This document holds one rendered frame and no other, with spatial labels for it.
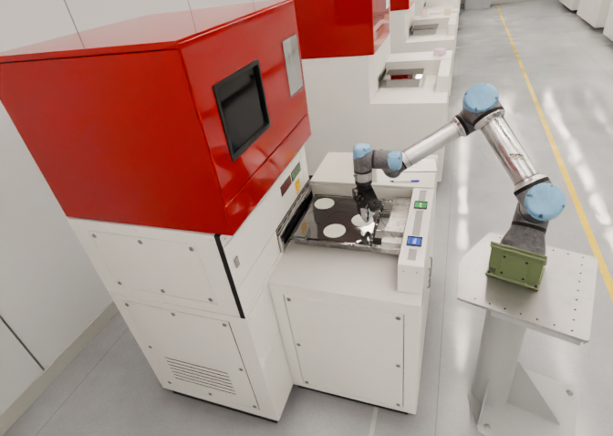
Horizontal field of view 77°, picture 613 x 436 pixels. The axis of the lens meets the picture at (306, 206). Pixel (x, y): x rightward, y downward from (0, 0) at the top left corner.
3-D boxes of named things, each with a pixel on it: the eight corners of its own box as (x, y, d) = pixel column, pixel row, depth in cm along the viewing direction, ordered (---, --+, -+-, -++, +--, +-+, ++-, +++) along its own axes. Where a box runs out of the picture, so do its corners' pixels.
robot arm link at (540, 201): (564, 214, 134) (485, 90, 150) (576, 208, 121) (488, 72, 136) (529, 229, 137) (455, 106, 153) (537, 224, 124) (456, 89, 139)
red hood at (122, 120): (66, 217, 149) (-25, 58, 117) (184, 133, 212) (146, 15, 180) (234, 236, 124) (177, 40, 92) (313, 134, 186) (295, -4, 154)
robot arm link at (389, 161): (404, 156, 157) (378, 154, 161) (400, 148, 147) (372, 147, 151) (402, 174, 156) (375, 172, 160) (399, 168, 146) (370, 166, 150)
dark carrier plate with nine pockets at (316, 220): (293, 236, 174) (293, 235, 174) (316, 196, 201) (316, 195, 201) (368, 244, 163) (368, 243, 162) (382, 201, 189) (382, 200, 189)
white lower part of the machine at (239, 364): (166, 397, 215) (106, 292, 171) (234, 291, 278) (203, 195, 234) (282, 431, 191) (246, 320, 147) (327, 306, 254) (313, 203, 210)
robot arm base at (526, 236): (545, 259, 144) (553, 234, 144) (542, 254, 132) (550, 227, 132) (503, 247, 153) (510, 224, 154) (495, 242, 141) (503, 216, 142)
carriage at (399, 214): (381, 253, 164) (380, 248, 162) (394, 206, 192) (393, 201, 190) (400, 255, 161) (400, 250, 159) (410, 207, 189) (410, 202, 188)
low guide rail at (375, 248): (295, 243, 182) (294, 238, 181) (296, 241, 184) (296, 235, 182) (402, 255, 165) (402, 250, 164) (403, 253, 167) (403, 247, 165)
